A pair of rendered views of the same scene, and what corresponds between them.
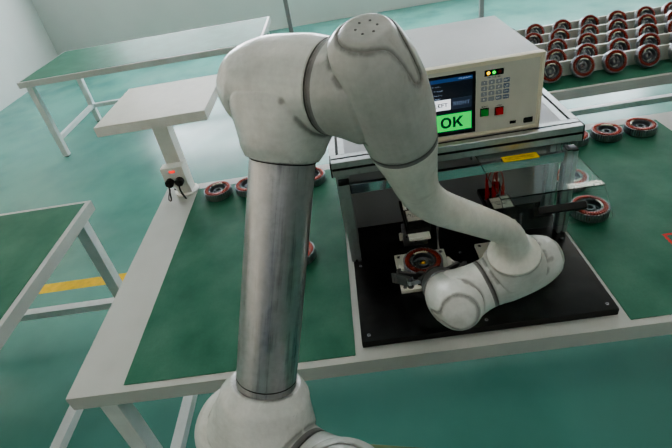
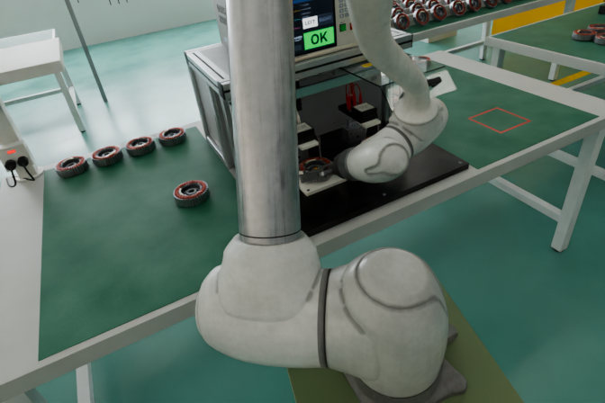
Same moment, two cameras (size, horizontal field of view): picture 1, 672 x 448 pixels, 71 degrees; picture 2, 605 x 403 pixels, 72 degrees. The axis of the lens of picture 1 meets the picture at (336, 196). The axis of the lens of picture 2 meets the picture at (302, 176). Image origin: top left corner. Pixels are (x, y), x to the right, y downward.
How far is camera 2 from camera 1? 0.42 m
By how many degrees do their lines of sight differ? 23
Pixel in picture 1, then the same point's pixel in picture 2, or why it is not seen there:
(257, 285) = (263, 118)
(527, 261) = (430, 109)
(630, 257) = (456, 135)
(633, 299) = (473, 157)
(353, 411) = not seen: hidden behind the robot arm
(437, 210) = (389, 42)
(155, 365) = (72, 329)
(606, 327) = (465, 177)
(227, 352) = (156, 290)
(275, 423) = (302, 259)
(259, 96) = not seen: outside the picture
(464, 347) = (376, 219)
